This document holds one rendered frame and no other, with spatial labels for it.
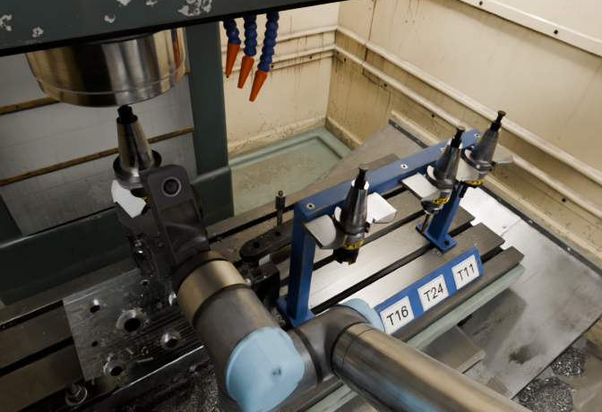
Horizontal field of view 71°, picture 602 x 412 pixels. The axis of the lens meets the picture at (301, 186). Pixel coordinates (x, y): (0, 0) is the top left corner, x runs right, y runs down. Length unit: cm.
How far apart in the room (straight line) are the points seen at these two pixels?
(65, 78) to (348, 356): 41
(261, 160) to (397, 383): 147
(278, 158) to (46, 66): 145
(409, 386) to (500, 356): 84
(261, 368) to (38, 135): 78
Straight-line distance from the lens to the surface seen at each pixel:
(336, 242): 66
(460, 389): 42
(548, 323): 131
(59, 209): 119
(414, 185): 80
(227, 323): 44
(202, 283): 47
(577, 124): 125
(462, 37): 139
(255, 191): 168
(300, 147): 191
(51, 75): 48
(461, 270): 106
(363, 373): 49
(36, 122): 105
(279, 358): 43
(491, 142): 88
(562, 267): 137
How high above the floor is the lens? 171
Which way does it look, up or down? 41 degrees down
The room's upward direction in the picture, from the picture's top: 5 degrees clockwise
